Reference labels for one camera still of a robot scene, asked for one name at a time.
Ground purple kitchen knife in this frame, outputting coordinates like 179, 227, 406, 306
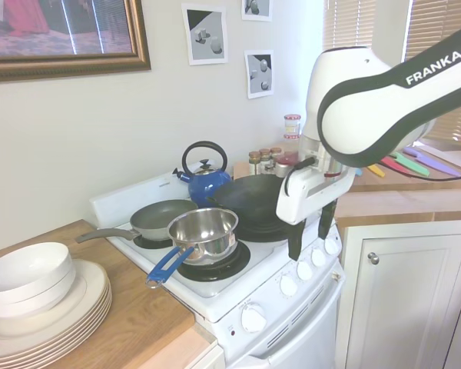
402, 146, 461, 178

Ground grey frying pan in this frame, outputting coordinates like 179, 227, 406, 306
75, 198, 199, 244

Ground white cabinet door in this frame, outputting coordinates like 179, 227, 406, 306
359, 233, 461, 369

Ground paper print of grey shapes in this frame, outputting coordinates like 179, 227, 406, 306
240, 0, 274, 22
244, 48, 275, 100
181, 2, 228, 66

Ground white electric stove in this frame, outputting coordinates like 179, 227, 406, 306
88, 168, 347, 369

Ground black wok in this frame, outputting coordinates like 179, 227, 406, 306
205, 175, 293, 231

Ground short black camera cable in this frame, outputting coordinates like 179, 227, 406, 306
284, 155, 317, 197

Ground long black robot cable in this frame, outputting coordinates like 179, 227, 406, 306
380, 159, 461, 182

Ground cream dinner plate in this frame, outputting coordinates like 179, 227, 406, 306
0, 301, 113, 368
0, 296, 113, 364
0, 258, 109, 345
0, 287, 111, 354
0, 291, 112, 359
0, 282, 111, 350

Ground steel saucepan with blue handle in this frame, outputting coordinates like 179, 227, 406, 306
145, 207, 240, 289

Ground white ceramic bowl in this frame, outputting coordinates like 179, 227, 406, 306
0, 268, 77, 319
0, 241, 73, 304

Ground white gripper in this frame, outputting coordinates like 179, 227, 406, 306
275, 163, 357, 262

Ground white kitchen cabinet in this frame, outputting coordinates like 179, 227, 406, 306
336, 219, 461, 369

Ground black coil stove burner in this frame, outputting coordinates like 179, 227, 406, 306
236, 222, 293, 244
176, 240, 252, 282
133, 232, 174, 250

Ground gold framed painting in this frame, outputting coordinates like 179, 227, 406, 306
0, 0, 152, 84

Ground large white oven knob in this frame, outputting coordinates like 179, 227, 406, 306
240, 302, 267, 334

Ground glass jar with red lid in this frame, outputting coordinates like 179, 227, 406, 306
284, 113, 302, 135
283, 132, 301, 151

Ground blue kettle with black handle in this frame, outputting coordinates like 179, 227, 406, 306
171, 140, 232, 207

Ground red kitchen knife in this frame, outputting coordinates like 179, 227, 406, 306
380, 155, 413, 178

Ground green kitchen knife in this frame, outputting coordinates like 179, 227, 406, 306
390, 151, 431, 178

